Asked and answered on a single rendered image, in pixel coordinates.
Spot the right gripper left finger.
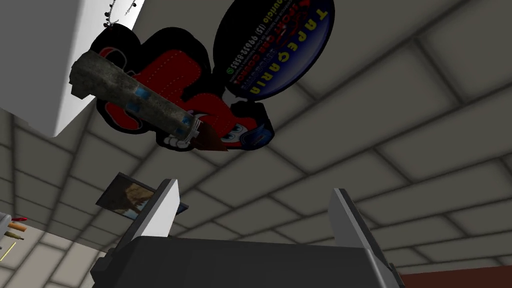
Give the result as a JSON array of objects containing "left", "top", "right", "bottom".
[{"left": 114, "top": 178, "right": 181, "bottom": 253}]

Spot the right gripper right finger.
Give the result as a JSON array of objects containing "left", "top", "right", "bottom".
[{"left": 327, "top": 187, "right": 399, "bottom": 281}]

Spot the framed landscape picture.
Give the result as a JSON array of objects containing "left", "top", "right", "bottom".
[{"left": 95, "top": 172, "right": 189, "bottom": 221}]

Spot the grey cylindrical bottle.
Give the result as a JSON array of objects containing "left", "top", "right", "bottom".
[{"left": 68, "top": 50, "right": 202, "bottom": 141}]

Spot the red and black cartoon sign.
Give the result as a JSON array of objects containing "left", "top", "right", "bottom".
[{"left": 90, "top": 0, "right": 336, "bottom": 153}]

